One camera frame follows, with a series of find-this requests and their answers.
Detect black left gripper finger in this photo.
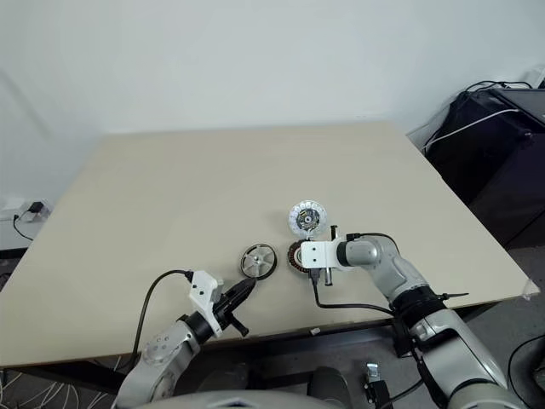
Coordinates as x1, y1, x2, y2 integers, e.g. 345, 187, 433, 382
235, 282, 260, 307
231, 278, 257, 300

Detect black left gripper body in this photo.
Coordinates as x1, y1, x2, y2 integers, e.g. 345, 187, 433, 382
210, 285, 251, 338

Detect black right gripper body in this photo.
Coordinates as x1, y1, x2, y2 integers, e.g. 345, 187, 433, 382
309, 223, 341, 287

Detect black rimmed silver rotor wheel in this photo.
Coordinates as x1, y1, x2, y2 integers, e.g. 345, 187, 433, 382
239, 242, 281, 280

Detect silver stator housing copper coils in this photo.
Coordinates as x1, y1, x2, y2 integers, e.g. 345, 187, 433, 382
285, 240, 314, 278

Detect silver motor cover circuit board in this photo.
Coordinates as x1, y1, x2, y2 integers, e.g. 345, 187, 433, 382
288, 199, 328, 233

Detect grey robot torso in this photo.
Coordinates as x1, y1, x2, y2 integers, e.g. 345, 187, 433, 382
144, 389, 367, 409

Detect dark rounded shape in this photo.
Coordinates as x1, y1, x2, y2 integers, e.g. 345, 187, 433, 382
306, 366, 354, 401

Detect black equipment cabinet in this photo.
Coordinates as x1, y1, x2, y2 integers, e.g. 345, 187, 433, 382
425, 87, 545, 251

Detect white power strip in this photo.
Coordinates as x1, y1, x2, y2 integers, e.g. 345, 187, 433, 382
0, 195, 52, 222

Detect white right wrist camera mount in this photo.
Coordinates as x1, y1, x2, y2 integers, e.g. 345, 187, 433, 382
300, 240, 340, 270

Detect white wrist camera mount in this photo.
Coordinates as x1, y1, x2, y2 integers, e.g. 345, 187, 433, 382
300, 240, 340, 270
188, 270, 225, 339

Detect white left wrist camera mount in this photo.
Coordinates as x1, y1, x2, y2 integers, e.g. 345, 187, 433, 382
188, 270, 225, 339

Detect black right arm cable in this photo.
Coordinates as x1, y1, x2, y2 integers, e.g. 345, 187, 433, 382
313, 231, 399, 319

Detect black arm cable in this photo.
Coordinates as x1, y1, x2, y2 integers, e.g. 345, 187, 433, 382
313, 231, 399, 319
134, 269, 195, 357

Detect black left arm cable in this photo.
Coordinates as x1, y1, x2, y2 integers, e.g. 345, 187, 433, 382
134, 269, 195, 357

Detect metal caster bracket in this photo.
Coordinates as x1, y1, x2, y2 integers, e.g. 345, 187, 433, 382
364, 361, 391, 404

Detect black floor cable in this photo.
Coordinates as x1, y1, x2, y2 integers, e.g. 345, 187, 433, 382
508, 334, 545, 409

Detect white cable on cabinet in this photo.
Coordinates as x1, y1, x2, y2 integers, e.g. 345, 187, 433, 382
423, 108, 520, 154

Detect black adapter cord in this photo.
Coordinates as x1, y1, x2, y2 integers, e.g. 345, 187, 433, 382
11, 212, 33, 242

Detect black cable above cabinet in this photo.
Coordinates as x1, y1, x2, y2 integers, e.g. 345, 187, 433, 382
466, 79, 533, 93

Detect white wall socket box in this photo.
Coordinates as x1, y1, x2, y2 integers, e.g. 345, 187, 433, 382
525, 63, 545, 89

